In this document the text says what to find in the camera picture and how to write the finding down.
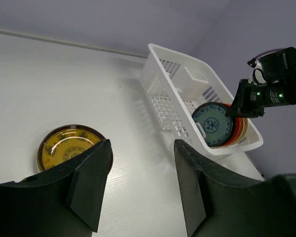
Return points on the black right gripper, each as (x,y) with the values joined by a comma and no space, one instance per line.
(247,102)

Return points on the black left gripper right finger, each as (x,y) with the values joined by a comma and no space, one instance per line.
(218,202)

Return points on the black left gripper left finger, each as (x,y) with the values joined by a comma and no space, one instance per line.
(64,201)

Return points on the blue white patterned plate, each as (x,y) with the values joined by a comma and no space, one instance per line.
(214,125)

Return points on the yellow brown patterned plate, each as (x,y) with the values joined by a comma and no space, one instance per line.
(64,143)

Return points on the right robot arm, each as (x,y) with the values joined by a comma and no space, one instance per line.
(271,84)

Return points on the white plastic dish rack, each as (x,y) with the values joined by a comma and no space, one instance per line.
(175,85)

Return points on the orange plate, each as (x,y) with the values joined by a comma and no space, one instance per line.
(238,130)

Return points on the beige plate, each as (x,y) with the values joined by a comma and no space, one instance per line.
(244,131)

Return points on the red plate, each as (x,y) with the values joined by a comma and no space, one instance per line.
(227,143)

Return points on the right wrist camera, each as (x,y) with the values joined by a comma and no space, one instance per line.
(256,76)

